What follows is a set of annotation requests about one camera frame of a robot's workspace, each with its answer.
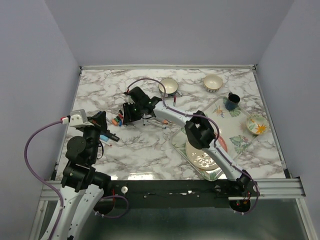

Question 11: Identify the small black cup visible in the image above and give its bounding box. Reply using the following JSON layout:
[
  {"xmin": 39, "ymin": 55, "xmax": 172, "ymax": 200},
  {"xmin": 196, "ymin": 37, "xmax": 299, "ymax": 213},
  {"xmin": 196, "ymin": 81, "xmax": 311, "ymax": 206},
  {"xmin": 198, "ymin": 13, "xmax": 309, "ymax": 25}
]
[{"xmin": 224, "ymin": 92, "xmax": 241, "ymax": 111}]

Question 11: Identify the orange highlighter clear cap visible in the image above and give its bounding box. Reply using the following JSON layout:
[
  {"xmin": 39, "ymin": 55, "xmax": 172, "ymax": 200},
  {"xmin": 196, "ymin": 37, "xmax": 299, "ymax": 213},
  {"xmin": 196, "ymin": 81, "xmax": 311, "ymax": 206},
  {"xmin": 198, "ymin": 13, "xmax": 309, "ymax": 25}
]
[{"xmin": 161, "ymin": 119, "xmax": 169, "ymax": 125}]

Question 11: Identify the red thin marker left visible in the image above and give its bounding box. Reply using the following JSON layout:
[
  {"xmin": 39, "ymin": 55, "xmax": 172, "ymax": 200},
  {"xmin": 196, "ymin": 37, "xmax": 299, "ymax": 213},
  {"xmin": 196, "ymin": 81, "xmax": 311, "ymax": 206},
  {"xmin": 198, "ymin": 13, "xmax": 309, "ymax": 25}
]
[{"xmin": 100, "ymin": 140, "xmax": 112, "ymax": 147}]

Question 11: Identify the dark rimmed ceramic bowl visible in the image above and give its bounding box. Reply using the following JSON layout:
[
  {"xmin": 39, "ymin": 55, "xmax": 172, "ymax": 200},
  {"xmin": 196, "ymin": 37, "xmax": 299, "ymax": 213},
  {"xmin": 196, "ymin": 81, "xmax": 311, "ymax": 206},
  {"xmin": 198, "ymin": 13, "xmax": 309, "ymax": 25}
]
[{"xmin": 158, "ymin": 77, "xmax": 179, "ymax": 97}]

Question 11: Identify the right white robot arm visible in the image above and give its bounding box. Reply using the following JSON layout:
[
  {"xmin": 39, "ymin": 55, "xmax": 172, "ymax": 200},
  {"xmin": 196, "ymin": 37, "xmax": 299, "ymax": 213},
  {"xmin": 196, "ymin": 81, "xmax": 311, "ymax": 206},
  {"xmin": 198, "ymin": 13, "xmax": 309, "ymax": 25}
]
[{"xmin": 123, "ymin": 86, "xmax": 259, "ymax": 196}]

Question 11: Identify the pink and cream plate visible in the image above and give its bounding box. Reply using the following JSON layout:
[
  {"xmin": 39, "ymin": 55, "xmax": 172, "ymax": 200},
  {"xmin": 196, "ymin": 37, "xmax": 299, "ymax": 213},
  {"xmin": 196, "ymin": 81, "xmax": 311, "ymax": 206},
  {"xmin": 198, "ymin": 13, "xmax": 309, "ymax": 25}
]
[{"xmin": 185, "ymin": 141, "xmax": 218, "ymax": 171}]

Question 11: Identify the yellow floral bowl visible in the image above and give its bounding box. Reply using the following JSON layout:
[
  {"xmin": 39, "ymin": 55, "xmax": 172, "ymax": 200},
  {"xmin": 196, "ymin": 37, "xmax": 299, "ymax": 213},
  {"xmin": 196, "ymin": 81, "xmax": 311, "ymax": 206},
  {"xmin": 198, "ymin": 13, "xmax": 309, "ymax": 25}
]
[{"xmin": 246, "ymin": 113, "xmax": 269, "ymax": 135}]

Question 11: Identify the blue capped white marker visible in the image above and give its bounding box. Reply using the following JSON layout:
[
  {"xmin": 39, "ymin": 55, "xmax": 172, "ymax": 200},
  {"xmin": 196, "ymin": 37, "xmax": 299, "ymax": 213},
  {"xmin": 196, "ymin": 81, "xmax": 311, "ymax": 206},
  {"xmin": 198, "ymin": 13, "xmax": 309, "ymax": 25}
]
[{"xmin": 147, "ymin": 120, "xmax": 167, "ymax": 129}]

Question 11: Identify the striped cream bowl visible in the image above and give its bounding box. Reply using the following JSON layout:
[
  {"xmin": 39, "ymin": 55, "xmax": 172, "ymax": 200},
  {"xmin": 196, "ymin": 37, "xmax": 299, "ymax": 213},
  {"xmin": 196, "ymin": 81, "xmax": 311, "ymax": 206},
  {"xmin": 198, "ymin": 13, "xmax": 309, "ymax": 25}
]
[{"xmin": 203, "ymin": 74, "xmax": 223, "ymax": 93}]

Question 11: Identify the black mounting base bar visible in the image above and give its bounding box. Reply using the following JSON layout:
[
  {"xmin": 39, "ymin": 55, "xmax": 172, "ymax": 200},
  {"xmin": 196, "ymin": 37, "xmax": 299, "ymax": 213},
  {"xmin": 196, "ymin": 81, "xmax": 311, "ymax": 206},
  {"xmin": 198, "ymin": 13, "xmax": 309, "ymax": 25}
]
[{"xmin": 104, "ymin": 179, "xmax": 260, "ymax": 210}]

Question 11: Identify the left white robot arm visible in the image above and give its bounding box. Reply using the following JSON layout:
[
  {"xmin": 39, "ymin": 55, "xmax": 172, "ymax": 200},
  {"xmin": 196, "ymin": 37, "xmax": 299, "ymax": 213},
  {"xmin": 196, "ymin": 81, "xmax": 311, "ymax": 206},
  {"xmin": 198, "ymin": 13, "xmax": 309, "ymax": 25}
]
[{"xmin": 42, "ymin": 109, "xmax": 111, "ymax": 240}]

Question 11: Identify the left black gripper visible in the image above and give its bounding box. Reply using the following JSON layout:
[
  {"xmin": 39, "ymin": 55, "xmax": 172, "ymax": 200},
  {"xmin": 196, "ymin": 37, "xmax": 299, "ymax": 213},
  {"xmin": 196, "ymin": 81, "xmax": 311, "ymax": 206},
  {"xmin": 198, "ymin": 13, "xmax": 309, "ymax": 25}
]
[{"xmin": 80, "ymin": 110, "xmax": 111, "ymax": 163}]

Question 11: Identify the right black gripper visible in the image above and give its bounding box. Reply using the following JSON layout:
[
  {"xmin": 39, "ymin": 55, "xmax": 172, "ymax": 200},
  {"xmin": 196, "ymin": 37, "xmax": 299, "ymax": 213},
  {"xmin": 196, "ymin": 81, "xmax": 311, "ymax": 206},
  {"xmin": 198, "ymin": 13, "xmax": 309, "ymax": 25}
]
[{"xmin": 121, "ymin": 102, "xmax": 143, "ymax": 126}]

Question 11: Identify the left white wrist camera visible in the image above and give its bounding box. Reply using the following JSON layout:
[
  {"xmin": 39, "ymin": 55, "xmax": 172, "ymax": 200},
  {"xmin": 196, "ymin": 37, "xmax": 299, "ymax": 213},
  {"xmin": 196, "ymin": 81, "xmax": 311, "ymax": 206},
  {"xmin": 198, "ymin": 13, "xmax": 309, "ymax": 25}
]
[{"xmin": 60, "ymin": 109, "xmax": 88, "ymax": 128}]

